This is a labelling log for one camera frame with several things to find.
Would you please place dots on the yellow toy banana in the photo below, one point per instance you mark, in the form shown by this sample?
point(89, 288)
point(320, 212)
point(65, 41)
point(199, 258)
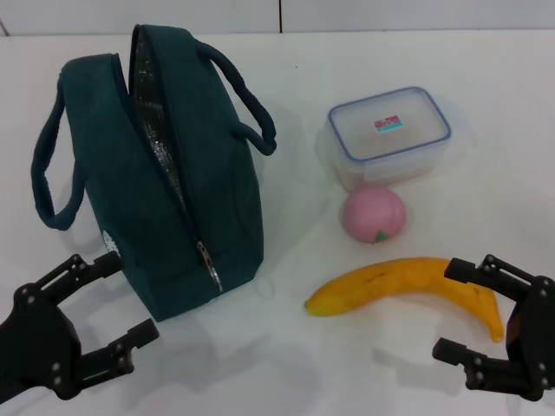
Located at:
point(381, 281)

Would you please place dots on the clear plastic food container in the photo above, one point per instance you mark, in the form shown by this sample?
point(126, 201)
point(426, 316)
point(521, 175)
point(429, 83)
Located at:
point(390, 147)

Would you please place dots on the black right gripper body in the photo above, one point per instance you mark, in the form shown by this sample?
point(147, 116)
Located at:
point(535, 338)

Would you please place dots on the pink toy peach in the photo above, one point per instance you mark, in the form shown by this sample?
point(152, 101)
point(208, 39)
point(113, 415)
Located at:
point(373, 212)

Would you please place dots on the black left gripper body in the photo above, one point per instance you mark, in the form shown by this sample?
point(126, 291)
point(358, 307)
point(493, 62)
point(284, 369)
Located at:
point(30, 342)

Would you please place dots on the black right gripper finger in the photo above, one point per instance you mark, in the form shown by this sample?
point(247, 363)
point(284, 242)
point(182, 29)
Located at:
point(481, 364)
point(485, 273)

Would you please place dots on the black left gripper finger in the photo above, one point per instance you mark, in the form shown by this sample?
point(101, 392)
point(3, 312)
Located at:
point(86, 271)
point(112, 351)

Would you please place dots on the dark teal insulated lunch bag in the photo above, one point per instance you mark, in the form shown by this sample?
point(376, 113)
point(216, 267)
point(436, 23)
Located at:
point(217, 173)

